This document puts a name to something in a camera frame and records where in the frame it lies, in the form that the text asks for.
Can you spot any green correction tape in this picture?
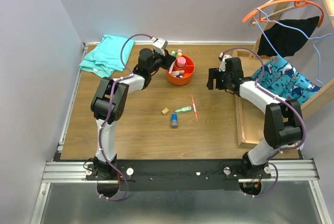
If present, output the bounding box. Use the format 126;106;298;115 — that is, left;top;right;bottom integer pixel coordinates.
175;106;192;113

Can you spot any black cloth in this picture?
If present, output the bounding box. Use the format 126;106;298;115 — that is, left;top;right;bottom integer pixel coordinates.
257;16;320;57

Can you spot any teal folded cloth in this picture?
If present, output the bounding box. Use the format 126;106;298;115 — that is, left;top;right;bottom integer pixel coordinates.
79;35;127;78

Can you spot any small tan eraser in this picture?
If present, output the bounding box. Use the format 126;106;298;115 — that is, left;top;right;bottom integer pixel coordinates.
161;108;169;115

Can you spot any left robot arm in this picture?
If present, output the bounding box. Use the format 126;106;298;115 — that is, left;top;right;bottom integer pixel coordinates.
91;48;176;180

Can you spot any orange thin pen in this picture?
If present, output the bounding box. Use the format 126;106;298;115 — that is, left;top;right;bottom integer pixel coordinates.
191;95;199;122

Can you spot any orange hanger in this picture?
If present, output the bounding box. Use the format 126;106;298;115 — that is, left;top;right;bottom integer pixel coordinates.
242;0;325;28

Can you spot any wooden tray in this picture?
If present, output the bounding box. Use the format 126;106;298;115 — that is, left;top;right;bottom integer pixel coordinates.
232;49;265;148

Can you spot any blue wire hanger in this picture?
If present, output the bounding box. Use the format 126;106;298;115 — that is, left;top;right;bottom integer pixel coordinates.
254;8;333;86

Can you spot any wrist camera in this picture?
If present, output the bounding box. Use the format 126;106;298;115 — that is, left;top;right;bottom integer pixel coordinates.
219;52;232;72
151;37;168;56

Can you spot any pink glue bottle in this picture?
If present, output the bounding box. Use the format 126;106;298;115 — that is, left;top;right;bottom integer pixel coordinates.
175;56;186;68

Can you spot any brown cap white marker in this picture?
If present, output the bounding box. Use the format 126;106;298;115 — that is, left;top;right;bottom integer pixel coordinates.
171;70;184;76

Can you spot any pink cap white marker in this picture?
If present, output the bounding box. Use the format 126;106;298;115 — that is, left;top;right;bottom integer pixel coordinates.
169;61;175;74

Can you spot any shark pattern blue cloth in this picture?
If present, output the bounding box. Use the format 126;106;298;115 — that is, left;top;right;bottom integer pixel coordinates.
252;55;320;104

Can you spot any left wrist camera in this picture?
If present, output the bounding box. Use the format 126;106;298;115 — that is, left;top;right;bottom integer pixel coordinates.
151;37;168;56

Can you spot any orange round organizer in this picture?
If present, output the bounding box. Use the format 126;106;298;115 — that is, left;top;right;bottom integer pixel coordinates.
166;55;195;86

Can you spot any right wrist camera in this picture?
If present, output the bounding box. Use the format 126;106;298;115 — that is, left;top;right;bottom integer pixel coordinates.
219;52;232;72

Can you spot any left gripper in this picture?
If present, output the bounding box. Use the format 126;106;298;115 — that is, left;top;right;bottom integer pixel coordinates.
148;49;176;74

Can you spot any wooden rack frame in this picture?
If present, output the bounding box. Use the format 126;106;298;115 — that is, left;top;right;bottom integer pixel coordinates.
248;0;334;120

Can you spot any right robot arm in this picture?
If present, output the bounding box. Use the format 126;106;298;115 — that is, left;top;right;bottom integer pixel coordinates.
207;56;306;178

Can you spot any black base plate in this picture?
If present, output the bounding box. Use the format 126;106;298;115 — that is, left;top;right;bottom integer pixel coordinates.
86;159;271;192

